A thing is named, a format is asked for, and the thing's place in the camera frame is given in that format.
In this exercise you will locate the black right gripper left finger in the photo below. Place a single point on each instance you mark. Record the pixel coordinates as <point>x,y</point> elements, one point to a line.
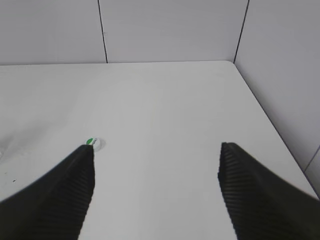
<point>54,206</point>

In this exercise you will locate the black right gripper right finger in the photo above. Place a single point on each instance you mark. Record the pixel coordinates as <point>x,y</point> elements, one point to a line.
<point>260,204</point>

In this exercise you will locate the white green bottle cap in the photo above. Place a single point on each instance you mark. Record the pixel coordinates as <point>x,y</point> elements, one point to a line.
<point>96,142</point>

